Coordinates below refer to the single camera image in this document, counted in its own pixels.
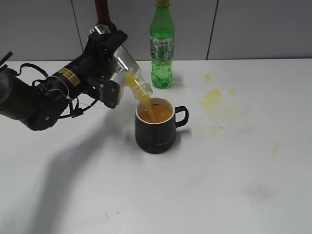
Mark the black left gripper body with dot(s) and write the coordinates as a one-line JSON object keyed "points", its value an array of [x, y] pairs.
{"points": [[87, 66]]}

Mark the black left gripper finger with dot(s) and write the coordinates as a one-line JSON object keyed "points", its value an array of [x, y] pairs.
{"points": [[95, 87], [103, 46]]}

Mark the clear orange juice bottle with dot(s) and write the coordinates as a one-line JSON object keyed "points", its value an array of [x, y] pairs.
{"points": [[122, 62]]}

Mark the black ceramic mug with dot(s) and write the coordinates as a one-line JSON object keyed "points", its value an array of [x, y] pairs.
{"points": [[156, 138]]}

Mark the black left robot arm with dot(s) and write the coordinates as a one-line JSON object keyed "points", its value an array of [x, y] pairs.
{"points": [[40, 105]]}

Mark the dark red wine bottle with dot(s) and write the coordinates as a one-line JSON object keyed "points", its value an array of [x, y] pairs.
{"points": [[103, 16]]}

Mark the green plastic soda bottle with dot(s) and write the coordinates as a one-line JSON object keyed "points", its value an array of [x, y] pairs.
{"points": [[162, 38]]}

